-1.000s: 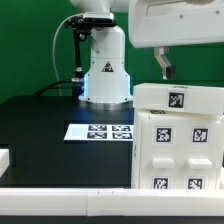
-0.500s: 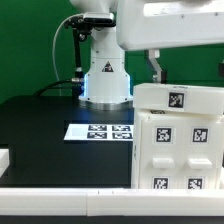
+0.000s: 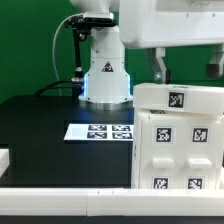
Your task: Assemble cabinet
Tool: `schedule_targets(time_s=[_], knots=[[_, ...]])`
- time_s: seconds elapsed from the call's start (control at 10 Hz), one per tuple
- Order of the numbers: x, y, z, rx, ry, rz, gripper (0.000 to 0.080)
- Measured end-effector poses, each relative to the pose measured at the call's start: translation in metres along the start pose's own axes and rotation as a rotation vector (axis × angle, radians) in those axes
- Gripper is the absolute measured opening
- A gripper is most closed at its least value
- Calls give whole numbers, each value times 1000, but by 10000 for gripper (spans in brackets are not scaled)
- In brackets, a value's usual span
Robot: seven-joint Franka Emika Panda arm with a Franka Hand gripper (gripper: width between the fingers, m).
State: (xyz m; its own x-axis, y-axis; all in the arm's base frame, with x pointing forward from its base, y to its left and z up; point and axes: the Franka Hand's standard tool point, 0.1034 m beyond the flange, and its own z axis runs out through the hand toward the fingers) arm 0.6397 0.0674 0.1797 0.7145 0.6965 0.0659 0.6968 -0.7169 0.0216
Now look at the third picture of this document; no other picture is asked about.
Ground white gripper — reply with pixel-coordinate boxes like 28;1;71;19
119;0;224;84

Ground white cabinet top block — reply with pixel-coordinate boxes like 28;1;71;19
133;83;224;115

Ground white cabinet body box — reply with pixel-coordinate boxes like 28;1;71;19
131;109;224;189

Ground white door panel with knob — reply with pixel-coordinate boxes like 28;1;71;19
180;117;224;190

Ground white door panel with tags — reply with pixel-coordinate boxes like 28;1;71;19
139;116;180;189

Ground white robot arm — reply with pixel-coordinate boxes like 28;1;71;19
70;0;224;105

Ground white marker sheet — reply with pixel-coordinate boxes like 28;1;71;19
64;124;133;141

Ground black camera on stand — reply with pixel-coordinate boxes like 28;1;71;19
64;12;116;94

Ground black base cables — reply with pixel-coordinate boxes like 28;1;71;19
32;79;83;97

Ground grey camera cable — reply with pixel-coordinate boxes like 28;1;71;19
51;13;84;97

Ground white front rail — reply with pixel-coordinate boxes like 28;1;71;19
0;188;224;216

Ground white left rail piece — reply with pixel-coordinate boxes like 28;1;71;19
0;149;10;177

